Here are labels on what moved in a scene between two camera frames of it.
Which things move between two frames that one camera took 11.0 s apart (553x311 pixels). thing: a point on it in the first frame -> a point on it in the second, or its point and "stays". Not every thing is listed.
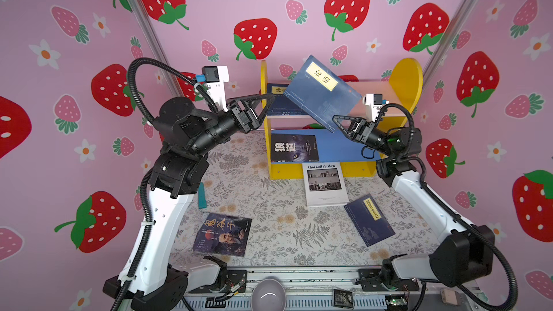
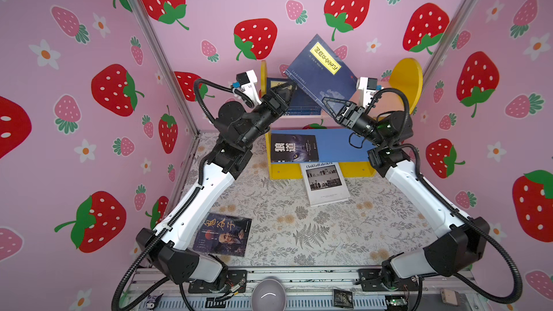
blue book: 322,93 -> 302,103
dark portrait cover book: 224,235 stays
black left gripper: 238,119 -> 271,111
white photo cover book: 324,184 stays
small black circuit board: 343,299 stays
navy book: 369,220 -> 320,74
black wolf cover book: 294,147 stays
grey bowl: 268,295 stays
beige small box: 450,296 stays
